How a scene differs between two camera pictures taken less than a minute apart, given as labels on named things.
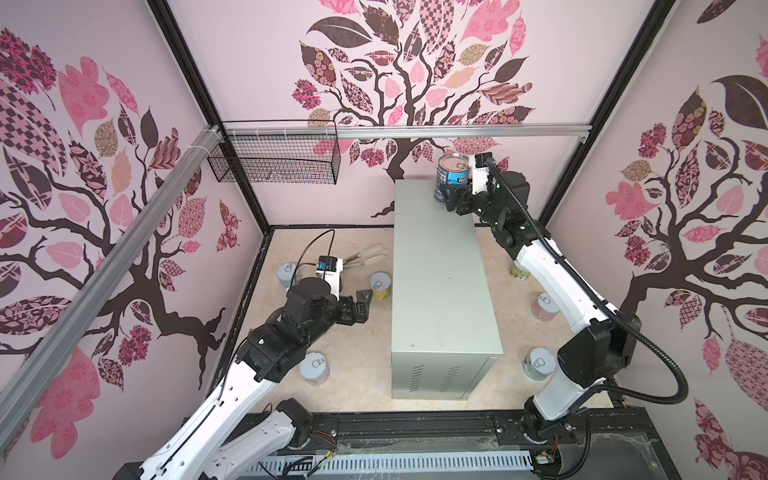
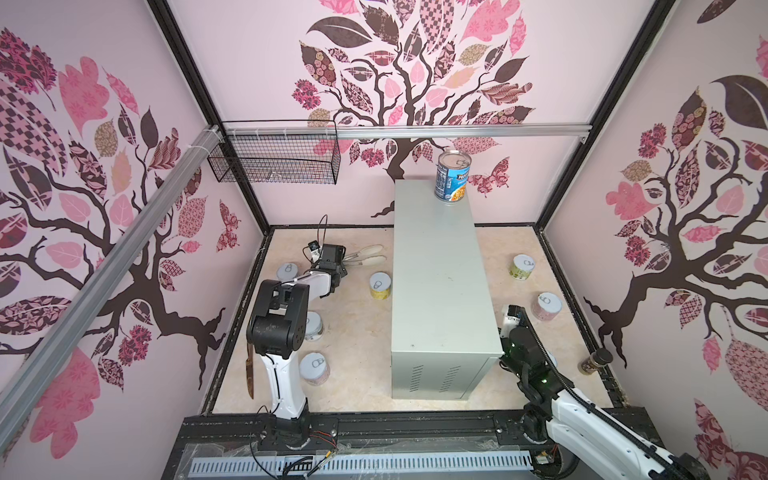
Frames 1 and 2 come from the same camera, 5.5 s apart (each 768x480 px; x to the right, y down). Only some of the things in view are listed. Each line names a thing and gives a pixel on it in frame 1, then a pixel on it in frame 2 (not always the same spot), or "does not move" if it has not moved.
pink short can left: [314, 369] does not move
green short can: [518, 272] does not move
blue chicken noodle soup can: [451, 169] does not move
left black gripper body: [345, 305] → [340, 271]
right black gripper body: [480, 206] → [505, 345]
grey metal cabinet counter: [444, 329] does not move
